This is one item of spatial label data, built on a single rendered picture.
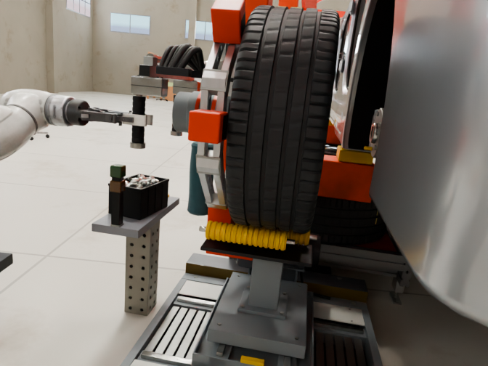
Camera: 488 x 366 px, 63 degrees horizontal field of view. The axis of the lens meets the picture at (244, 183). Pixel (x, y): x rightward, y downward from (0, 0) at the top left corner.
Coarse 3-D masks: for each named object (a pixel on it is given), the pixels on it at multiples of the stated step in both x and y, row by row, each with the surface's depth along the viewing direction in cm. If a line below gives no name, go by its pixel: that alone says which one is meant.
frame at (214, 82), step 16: (208, 64) 99; (224, 64) 99; (208, 80) 97; (224, 80) 96; (208, 96) 99; (224, 96) 98; (208, 160) 102; (208, 176) 110; (224, 176) 111; (208, 192) 113; (224, 192) 114; (224, 208) 120
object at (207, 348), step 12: (216, 300) 148; (312, 300) 154; (312, 312) 145; (312, 324) 138; (204, 336) 129; (312, 336) 131; (204, 348) 124; (216, 348) 121; (228, 348) 122; (240, 348) 125; (312, 348) 125; (192, 360) 118; (204, 360) 117; (216, 360) 117; (228, 360) 116; (240, 360) 116; (252, 360) 115; (264, 360) 121; (276, 360) 121; (288, 360) 117; (300, 360) 122; (312, 360) 119
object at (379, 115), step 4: (380, 108) 118; (380, 112) 117; (376, 116) 122; (380, 116) 116; (376, 120) 121; (380, 120) 115; (380, 124) 113; (380, 128) 113; (376, 140) 117; (372, 144) 123; (376, 144) 116; (376, 148) 115; (372, 152) 121; (376, 152) 115; (372, 156) 120
